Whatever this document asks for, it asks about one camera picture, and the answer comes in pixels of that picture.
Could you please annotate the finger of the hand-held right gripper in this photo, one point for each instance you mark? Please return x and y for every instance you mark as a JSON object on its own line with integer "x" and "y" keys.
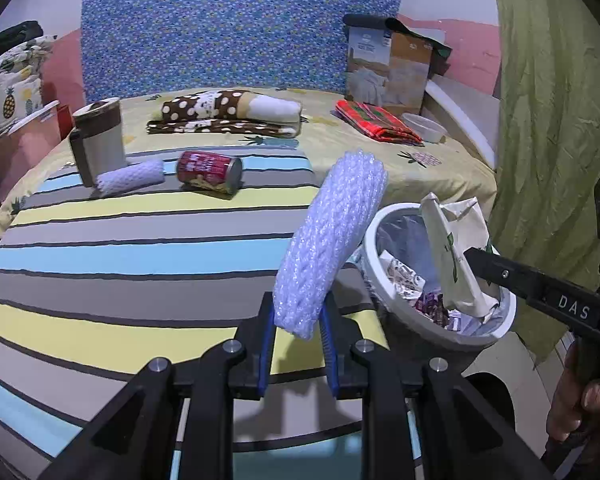
{"x": 500, "y": 270}

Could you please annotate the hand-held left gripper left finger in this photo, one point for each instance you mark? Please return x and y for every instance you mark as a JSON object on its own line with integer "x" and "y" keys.
{"x": 265, "y": 350}

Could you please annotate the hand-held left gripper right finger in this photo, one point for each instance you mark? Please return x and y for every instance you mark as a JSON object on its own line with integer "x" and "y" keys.
{"x": 330, "y": 355}

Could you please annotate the white green paper pack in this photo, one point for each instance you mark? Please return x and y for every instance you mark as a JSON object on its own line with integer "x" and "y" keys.
{"x": 445, "y": 260}

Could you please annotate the brown coffee packet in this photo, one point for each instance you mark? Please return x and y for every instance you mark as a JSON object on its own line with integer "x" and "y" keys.
{"x": 432, "y": 305}

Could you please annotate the white trash bin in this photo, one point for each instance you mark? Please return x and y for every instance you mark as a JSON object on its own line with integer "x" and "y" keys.
{"x": 405, "y": 315}

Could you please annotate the white foam net sleeve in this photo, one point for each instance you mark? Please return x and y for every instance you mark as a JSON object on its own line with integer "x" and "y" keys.
{"x": 130, "y": 177}
{"x": 330, "y": 230}

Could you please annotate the person's right hand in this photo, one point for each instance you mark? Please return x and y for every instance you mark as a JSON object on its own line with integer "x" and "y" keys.
{"x": 570, "y": 400}

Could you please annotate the clear bin liner bag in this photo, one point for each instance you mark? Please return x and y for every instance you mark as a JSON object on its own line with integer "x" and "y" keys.
{"x": 400, "y": 232}

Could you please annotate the yellow bedsheet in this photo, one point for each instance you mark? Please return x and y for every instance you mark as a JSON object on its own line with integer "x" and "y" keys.
{"x": 430, "y": 185}

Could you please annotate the clear plastic bowl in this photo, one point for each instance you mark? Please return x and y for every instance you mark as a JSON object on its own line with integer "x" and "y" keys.
{"x": 425, "y": 127}

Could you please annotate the striped blanket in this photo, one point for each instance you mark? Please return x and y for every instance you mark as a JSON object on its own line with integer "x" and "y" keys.
{"x": 130, "y": 260}

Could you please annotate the green curtain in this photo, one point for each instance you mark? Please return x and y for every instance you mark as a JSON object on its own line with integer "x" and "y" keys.
{"x": 545, "y": 110}

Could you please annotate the red plaid cloth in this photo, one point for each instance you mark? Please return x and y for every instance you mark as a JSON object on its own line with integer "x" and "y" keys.
{"x": 380, "y": 122}

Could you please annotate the red drink can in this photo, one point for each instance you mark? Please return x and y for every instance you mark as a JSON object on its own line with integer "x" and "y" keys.
{"x": 205, "y": 167}

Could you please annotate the printed cardboard box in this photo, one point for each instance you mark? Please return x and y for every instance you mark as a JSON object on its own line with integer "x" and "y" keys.
{"x": 405, "y": 75}

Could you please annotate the brown polka dot blanket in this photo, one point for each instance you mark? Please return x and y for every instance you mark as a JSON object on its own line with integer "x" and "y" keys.
{"x": 200, "y": 107}

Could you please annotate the white mug with brown lid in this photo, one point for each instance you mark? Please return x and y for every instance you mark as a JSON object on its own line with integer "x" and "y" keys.
{"x": 102, "y": 145}

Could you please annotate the red box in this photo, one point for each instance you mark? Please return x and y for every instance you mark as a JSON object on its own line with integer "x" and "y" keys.
{"x": 64, "y": 122}

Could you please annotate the blue floral headboard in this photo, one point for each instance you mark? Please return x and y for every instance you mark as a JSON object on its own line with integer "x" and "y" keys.
{"x": 230, "y": 35}

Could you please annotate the pineapple print bag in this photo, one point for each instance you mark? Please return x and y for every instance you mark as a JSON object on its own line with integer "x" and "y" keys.
{"x": 5, "y": 100}

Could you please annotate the black clothing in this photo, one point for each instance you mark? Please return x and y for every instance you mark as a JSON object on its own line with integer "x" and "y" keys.
{"x": 20, "y": 30}

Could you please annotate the white bed frame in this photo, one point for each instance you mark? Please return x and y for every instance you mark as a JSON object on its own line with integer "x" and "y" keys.
{"x": 465, "y": 120}

